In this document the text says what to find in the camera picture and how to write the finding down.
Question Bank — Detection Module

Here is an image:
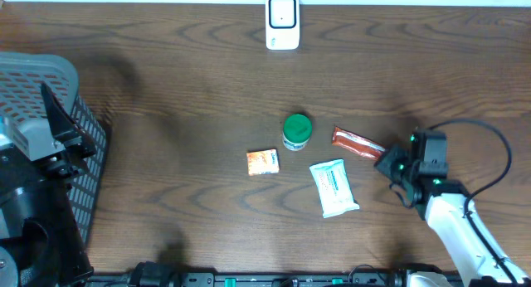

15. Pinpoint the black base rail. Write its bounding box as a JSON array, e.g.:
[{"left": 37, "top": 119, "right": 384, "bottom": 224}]
[{"left": 85, "top": 271, "right": 457, "bottom": 287}]

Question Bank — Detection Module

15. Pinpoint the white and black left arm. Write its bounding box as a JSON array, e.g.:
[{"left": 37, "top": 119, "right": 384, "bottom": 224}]
[{"left": 1, "top": 84, "right": 96, "bottom": 286}]

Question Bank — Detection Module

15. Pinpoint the teal wet wipes pack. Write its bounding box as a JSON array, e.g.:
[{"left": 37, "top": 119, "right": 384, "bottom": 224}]
[{"left": 309, "top": 158, "right": 360, "bottom": 218}]

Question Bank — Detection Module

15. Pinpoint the grey plastic basket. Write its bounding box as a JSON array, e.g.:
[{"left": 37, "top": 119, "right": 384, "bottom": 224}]
[{"left": 1, "top": 51, "right": 109, "bottom": 243}]

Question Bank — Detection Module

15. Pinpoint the orange small packet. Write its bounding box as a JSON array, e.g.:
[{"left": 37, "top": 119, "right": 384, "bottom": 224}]
[{"left": 246, "top": 149, "right": 280, "bottom": 176}]

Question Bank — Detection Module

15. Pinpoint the green lid white jar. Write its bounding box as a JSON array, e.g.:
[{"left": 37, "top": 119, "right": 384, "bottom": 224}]
[{"left": 282, "top": 114, "right": 313, "bottom": 151}]

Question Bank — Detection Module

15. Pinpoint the white barcode scanner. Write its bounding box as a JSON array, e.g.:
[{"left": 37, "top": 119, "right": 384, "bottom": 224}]
[{"left": 265, "top": 0, "right": 300, "bottom": 51}]

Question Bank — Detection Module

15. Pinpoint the red snack bar wrapper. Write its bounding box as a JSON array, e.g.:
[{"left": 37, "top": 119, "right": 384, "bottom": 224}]
[{"left": 332, "top": 127, "right": 386, "bottom": 160}]

